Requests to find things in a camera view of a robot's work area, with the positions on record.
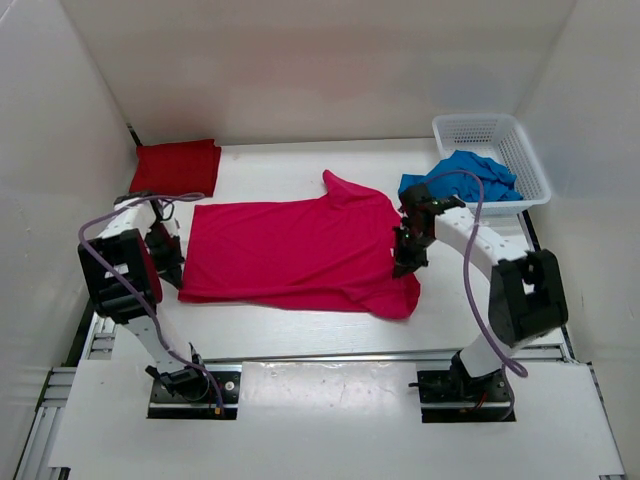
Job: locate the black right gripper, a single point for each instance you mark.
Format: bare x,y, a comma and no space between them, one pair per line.
403,262

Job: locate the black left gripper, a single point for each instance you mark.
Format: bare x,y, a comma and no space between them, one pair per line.
170,269

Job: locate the pink t-shirt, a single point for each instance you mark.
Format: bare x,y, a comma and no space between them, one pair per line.
332,253

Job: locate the red t-shirt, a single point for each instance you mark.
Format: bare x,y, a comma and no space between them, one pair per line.
177,168

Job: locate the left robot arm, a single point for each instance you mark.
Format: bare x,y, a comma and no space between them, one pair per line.
126,255

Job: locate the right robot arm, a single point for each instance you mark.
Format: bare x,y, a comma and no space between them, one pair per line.
526,293

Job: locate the blue t-shirt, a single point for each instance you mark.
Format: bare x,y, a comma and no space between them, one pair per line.
460,175

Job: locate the white plastic laundry basket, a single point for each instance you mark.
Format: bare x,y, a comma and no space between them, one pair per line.
501,138

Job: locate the white front cover board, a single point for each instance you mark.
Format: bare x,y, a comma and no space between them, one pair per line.
348,421

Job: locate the aluminium front rail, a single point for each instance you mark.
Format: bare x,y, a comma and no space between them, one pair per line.
100,346

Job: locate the aluminium rail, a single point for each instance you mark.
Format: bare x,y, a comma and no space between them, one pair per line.
100,346
55,392

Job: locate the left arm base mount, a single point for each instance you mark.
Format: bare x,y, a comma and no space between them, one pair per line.
187,395

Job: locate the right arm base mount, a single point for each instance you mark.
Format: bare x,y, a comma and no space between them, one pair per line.
445,399

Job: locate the aluminium left side rail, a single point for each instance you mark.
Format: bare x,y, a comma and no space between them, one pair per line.
55,392

